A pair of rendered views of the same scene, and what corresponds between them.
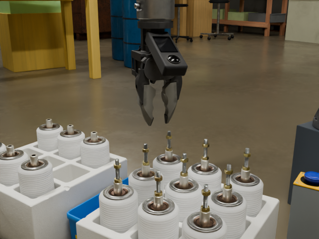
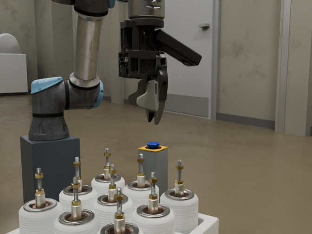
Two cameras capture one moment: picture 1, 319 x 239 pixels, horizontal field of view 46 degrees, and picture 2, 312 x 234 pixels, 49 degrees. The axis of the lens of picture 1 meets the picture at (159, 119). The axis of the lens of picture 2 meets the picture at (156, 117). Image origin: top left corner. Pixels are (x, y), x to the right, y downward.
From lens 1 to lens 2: 105 cm
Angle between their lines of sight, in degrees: 88
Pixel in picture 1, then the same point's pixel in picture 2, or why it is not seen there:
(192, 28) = not seen: outside the picture
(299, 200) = (159, 161)
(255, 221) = not seen: hidden behind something
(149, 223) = (172, 222)
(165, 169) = (59, 211)
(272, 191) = (9, 227)
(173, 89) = not seen: hidden behind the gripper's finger
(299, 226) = (160, 180)
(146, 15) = (163, 14)
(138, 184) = (95, 224)
